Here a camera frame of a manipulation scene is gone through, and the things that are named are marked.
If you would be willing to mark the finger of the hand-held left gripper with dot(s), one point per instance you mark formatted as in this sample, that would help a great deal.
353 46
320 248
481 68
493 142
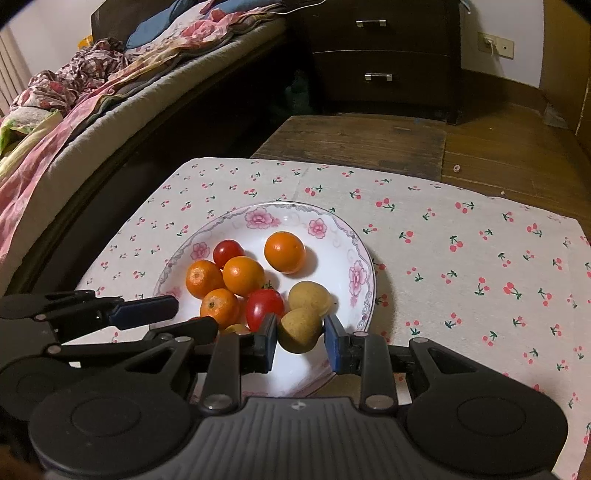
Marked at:
147 308
184 328

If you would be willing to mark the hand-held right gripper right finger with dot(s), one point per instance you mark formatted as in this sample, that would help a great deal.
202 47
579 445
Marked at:
331 344

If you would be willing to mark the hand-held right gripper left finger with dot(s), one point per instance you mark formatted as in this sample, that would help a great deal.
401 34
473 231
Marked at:
270 344

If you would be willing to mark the tan longan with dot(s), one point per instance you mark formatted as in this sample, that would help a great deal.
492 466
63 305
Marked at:
300 332
309 297
235 328

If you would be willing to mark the red tomato with stem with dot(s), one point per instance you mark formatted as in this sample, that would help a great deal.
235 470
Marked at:
263 307

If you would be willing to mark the large orange with stem mark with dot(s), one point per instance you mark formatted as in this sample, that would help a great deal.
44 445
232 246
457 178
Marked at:
219 308

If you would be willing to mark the smooth orange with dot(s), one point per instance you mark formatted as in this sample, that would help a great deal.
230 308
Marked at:
243 275
285 252

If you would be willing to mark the white floral rimmed plate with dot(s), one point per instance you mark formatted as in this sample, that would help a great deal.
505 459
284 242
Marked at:
339 258

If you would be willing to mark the cherry print tablecloth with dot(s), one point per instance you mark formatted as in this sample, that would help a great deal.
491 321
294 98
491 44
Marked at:
461 258

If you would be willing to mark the bed with beige mattress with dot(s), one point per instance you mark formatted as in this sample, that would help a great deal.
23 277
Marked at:
138 115

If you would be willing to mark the pink floral blanket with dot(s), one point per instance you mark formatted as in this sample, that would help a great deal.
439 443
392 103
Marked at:
55 138

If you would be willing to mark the colourful patterned quilt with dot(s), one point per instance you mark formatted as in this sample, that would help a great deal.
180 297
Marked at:
23 127

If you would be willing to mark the dark floral garment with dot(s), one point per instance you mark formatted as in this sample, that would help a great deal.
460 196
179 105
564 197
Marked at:
87 64

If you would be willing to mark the blue cloth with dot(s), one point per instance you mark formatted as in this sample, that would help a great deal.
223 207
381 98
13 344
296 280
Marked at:
152 30

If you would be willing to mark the dark wooden nightstand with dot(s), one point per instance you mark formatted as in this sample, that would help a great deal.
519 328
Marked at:
406 50

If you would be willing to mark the crumpled clear plastic wrapper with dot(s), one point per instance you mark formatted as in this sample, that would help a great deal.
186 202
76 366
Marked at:
554 115

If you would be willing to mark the white plug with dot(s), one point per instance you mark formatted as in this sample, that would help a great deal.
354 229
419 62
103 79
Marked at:
489 44

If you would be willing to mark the yellow wooden wardrobe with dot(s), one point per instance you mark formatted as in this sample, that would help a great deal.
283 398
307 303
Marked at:
568 55

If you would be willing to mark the wall socket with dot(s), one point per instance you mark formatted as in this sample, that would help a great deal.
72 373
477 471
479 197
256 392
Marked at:
503 47

